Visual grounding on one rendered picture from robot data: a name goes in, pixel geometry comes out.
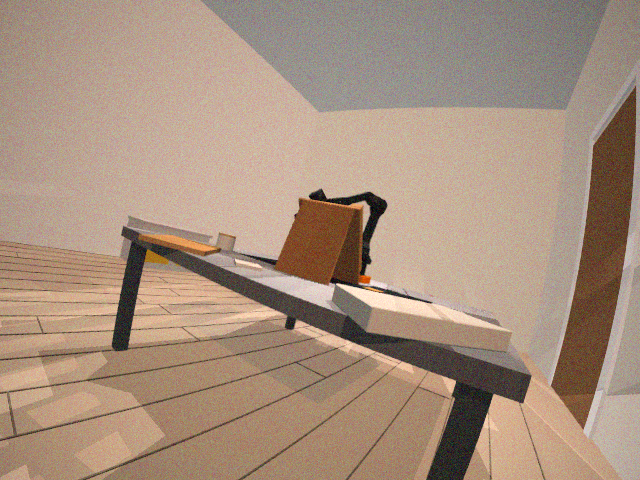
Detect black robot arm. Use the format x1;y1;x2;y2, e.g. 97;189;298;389
308;188;388;277

